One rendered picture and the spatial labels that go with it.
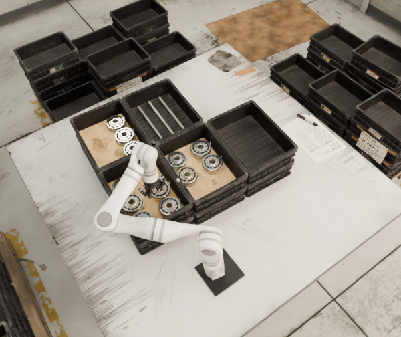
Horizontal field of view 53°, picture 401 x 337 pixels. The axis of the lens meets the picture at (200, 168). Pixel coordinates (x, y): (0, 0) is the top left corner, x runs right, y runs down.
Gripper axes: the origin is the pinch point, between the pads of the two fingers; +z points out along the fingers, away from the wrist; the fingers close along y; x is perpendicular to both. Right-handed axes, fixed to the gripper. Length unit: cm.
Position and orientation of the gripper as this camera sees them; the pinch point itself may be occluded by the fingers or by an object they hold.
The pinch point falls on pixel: (154, 192)
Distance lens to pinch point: 192.4
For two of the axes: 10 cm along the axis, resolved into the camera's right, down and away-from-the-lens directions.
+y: 8.2, -4.8, 3.2
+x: -5.8, -6.5, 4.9
